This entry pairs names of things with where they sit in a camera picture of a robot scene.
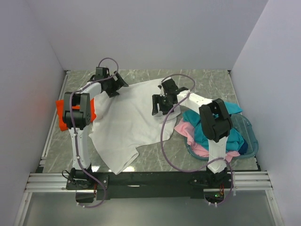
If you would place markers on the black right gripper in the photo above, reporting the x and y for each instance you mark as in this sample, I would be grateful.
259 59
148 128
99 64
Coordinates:
156 99

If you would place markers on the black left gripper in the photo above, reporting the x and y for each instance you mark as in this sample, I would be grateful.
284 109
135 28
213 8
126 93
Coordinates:
118 84

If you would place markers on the white t shirt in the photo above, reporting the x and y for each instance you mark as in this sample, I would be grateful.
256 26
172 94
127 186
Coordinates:
125 122

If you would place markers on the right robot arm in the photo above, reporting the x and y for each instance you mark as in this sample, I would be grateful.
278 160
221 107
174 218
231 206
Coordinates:
217 166

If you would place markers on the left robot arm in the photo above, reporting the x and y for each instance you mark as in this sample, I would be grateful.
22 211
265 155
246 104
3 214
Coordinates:
77 113

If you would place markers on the pink t shirt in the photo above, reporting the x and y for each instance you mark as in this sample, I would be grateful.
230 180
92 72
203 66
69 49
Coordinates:
198 144

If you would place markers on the teal t shirt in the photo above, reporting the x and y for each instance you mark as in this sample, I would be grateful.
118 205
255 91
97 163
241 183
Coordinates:
215 119

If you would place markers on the teal plastic basket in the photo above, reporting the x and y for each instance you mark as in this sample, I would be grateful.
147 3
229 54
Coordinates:
240 123

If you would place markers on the navy blue t shirt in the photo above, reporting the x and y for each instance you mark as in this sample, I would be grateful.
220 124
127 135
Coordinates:
243 149

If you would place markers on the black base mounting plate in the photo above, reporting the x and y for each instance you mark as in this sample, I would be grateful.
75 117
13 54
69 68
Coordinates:
118 192

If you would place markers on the aluminium extrusion rail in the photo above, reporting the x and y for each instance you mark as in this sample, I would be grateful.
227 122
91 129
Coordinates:
242 181

